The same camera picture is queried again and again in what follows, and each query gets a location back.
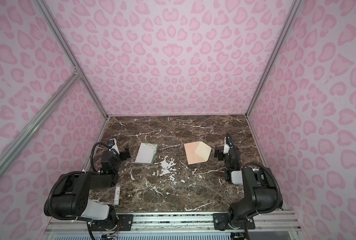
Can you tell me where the aluminium post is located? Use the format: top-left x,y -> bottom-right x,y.
245,0 -> 304,120
34,0 -> 109,120

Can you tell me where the right rear aluminium post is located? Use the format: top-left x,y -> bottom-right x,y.
245,0 -> 304,120

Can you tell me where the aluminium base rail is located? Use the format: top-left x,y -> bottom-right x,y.
41,209 -> 304,240

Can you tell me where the left rear aluminium post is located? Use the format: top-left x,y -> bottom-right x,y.
34,0 -> 109,120

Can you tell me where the pink envelope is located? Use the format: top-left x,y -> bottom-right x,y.
184,142 -> 212,165

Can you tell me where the green floral letter paper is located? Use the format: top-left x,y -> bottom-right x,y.
135,143 -> 158,164

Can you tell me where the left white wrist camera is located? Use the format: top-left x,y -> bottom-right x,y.
107,139 -> 119,155

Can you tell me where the aluminium frame diagonal bar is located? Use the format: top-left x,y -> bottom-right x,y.
0,71 -> 80,178

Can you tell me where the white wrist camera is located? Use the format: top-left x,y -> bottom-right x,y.
223,137 -> 230,155
107,139 -> 119,155

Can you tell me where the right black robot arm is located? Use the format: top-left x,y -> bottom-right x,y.
213,148 -> 283,231

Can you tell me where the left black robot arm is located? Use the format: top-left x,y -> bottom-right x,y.
44,148 -> 133,239

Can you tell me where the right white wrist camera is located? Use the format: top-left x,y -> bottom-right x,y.
223,137 -> 230,155

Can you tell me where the white glue stick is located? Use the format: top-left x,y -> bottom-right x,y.
114,186 -> 121,206

